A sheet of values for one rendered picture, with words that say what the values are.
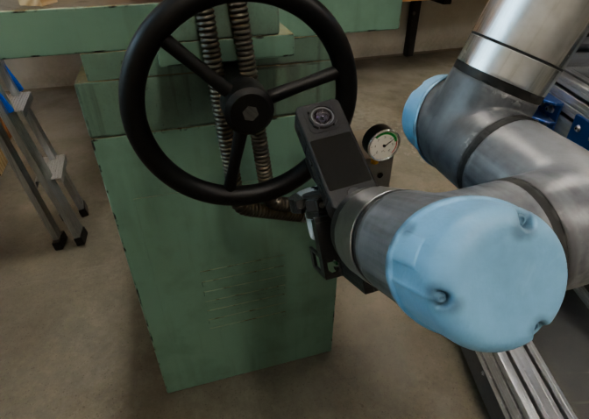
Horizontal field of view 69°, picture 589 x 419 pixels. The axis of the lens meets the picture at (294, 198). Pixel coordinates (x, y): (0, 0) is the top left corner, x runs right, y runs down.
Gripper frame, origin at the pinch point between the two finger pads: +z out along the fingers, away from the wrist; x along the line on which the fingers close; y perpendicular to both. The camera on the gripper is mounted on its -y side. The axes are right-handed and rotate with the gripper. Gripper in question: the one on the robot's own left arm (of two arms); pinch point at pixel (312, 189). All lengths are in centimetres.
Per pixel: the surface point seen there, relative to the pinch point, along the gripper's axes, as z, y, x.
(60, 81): 260, -75, -94
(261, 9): 3.3, -23.6, -1.4
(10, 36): 11.8, -26.9, -33.4
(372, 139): 17.9, -4.3, 16.4
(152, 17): -5.8, -21.3, -14.3
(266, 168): 11.0, -3.3, -3.8
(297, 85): -0.7, -13.0, 0.5
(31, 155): 94, -18, -64
